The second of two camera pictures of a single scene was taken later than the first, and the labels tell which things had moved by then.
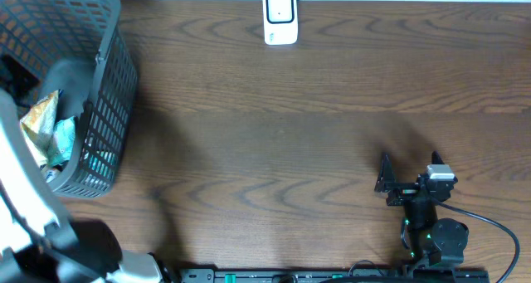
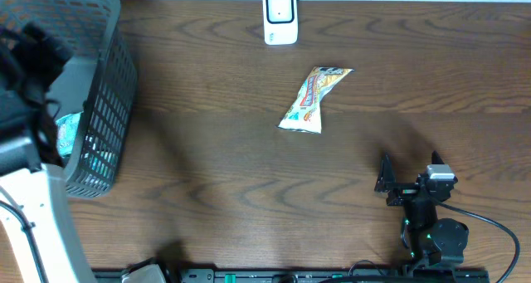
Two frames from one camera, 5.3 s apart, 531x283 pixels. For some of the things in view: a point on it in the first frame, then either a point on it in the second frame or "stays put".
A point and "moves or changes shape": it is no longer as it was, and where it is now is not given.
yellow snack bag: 37,125 moves or changes shape
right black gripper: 387,181 stays put
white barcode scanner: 280,16 stays put
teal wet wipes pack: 64,131 stays put
